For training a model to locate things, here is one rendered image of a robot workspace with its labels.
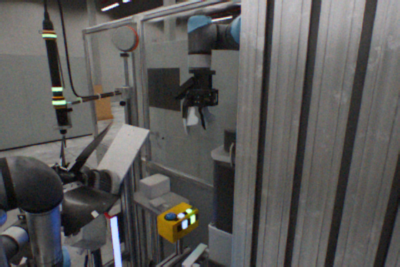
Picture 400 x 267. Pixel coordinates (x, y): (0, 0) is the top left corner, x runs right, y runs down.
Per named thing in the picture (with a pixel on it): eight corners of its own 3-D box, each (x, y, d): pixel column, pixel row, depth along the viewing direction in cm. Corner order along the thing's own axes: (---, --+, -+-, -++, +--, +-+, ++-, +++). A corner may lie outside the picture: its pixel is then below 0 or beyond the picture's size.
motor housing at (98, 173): (78, 208, 130) (56, 201, 121) (101, 170, 137) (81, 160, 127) (99, 225, 116) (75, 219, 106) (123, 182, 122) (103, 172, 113)
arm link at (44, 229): (58, 137, 60) (63, 248, 85) (2, 145, 52) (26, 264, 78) (73, 166, 53) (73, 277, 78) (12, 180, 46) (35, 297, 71)
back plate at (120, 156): (52, 221, 139) (50, 221, 138) (113, 121, 158) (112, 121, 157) (95, 270, 105) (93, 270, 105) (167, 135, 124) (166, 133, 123)
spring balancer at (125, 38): (118, 52, 163) (113, 51, 156) (116, 27, 159) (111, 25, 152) (140, 52, 161) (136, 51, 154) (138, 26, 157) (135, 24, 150)
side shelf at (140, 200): (154, 187, 181) (154, 183, 180) (189, 203, 158) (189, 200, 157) (126, 199, 164) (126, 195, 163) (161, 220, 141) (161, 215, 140)
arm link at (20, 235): (14, 233, 69) (23, 257, 71) (26, 223, 73) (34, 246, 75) (-9, 234, 70) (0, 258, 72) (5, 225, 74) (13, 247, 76)
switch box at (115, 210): (136, 234, 160) (133, 205, 155) (116, 246, 149) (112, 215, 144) (128, 228, 166) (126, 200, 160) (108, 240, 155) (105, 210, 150)
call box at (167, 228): (183, 220, 118) (183, 200, 115) (198, 228, 111) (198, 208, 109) (158, 236, 106) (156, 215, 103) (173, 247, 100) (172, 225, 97)
